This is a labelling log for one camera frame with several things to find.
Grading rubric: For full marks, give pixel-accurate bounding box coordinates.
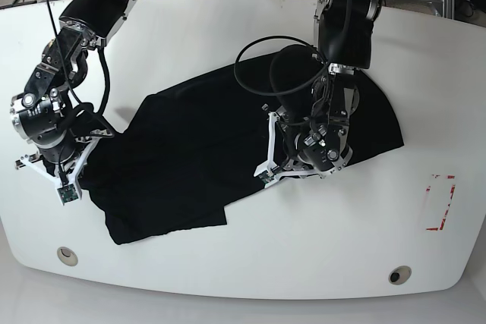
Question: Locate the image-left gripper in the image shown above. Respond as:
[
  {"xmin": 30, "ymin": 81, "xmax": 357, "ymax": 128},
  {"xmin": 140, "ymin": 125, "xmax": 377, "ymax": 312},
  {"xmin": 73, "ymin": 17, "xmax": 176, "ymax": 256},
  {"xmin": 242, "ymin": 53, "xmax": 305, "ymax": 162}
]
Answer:
[{"xmin": 14, "ymin": 129, "xmax": 115, "ymax": 187}]

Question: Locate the right table grommet hole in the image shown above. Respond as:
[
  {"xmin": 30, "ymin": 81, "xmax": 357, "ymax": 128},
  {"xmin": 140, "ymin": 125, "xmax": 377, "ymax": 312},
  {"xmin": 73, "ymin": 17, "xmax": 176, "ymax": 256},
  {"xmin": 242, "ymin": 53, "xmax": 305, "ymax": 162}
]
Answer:
[{"xmin": 388, "ymin": 266, "xmax": 412, "ymax": 285}]

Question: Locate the left table grommet hole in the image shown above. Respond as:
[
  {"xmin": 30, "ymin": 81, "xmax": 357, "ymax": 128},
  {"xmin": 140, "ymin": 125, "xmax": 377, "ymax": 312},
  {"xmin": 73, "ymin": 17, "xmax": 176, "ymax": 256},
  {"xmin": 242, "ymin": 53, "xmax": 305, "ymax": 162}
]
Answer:
[{"xmin": 56, "ymin": 247, "xmax": 78, "ymax": 267}]

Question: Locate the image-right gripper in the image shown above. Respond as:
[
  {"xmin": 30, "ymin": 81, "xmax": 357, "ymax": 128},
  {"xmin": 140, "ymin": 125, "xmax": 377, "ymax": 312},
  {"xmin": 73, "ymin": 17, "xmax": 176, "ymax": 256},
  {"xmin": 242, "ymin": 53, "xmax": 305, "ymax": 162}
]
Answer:
[{"xmin": 261, "ymin": 105, "xmax": 353, "ymax": 179}]

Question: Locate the table grommet hole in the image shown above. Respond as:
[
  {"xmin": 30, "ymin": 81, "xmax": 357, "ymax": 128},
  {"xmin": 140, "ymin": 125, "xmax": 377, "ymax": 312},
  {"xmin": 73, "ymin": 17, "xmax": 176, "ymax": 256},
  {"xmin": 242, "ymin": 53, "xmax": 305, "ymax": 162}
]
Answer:
[
  {"xmin": 56, "ymin": 247, "xmax": 78, "ymax": 267},
  {"xmin": 388, "ymin": 266, "xmax": 412, "ymax": 285}
]

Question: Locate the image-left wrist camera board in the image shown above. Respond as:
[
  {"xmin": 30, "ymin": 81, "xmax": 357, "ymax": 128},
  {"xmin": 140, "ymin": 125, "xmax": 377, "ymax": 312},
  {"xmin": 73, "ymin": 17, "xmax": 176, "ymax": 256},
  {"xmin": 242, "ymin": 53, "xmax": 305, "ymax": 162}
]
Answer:
[{"xmin": 56, "ymin": 184, "xmax": 82, "ymax": 206}]

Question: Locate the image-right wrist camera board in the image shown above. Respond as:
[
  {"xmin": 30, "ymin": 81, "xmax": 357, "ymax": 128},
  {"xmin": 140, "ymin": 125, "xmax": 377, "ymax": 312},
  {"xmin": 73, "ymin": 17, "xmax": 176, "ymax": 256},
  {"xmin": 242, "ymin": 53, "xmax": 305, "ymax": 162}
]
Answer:
[{"xmin": 254, "ymin": 163, "xmax": 281, "ymax": 189}]

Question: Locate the black t-shirt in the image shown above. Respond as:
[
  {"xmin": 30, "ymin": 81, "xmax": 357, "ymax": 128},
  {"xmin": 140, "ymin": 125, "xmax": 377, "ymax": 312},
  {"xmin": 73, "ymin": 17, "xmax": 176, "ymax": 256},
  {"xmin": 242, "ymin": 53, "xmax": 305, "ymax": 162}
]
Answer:
[{"xmin": 78, "ymin": 45, "xmax": 404, "ymax": 245}]

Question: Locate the red tape rectangle marking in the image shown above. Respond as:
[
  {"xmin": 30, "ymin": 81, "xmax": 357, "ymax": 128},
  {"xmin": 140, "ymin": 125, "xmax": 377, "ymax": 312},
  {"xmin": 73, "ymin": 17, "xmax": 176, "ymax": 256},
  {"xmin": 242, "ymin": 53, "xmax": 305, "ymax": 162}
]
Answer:
[{"xmin": 421, "ymin": 175, "xmax": 456, "ymax": 231}]

